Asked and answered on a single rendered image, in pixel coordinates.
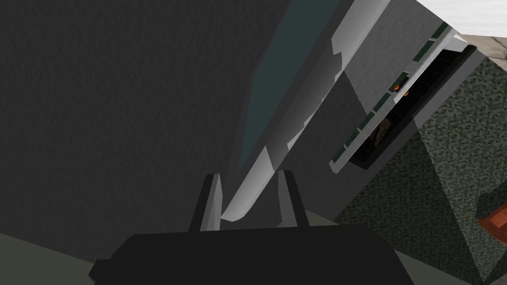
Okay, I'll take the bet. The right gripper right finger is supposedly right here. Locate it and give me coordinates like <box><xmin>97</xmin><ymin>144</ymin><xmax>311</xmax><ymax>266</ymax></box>
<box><xmin>278</xmin><ymin>170</ymin><xmax>311</xmax><ymax>229</ymax></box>

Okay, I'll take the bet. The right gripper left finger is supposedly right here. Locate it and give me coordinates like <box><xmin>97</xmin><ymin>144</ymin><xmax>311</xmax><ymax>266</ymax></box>
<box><xmin>189</xmin><ymin>173</ymin><xmax>223</xmax><ymax>233</ymax></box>

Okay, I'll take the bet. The silver bar handle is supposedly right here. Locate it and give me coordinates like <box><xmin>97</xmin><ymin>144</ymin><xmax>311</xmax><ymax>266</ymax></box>
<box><xmin>219</xmin><ymin>0</ymin><xmax>393</xmax><ymax>223</ymax></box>

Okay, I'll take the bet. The dark grey appliance door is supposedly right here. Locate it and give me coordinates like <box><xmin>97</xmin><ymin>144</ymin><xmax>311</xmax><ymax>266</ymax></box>
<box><xmin>0</xmin><ymin>0</ymin><xmax>342</xmax><ymax>264</ymax></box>

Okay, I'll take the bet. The white framed dark shelf unit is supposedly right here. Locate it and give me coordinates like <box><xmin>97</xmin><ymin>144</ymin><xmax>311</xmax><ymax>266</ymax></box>
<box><xmin>328</xmin><ymin>23</ymin><xmax>478</xmax><ymax>175</ymax></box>

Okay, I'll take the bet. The grey appliance front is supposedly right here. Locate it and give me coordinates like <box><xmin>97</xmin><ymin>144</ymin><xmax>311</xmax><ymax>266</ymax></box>
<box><xmin>237</xmin><ymin>0</ymin><xmax>450</xmax><ymax>228</ymax></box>

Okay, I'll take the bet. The brown wooden furniture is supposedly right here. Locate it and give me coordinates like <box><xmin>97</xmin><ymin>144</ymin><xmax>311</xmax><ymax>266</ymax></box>
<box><xmin>477</xmin><ymin>205</ymin><xmax>507</xmax><ymax>239</ymax></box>

